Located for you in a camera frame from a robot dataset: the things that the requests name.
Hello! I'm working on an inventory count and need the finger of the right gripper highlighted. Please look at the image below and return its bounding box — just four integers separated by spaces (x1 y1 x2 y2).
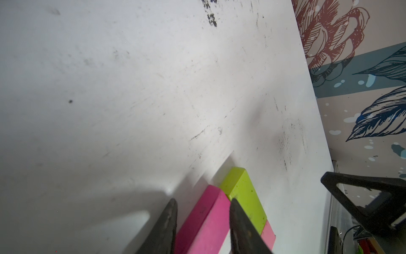
320 172 406 235

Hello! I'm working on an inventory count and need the magenta block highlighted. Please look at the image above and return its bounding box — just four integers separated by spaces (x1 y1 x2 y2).
174 185 230 254

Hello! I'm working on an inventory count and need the green block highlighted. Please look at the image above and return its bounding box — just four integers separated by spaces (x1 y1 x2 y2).
219 167 267 234

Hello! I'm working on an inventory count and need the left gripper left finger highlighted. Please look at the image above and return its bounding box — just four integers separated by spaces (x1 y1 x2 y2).
136 199 178 254

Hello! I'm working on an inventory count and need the light pink block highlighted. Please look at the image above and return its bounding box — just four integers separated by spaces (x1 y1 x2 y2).
261 220 276 250

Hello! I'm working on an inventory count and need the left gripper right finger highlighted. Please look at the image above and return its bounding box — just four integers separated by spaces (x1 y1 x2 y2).
229 199 272 254

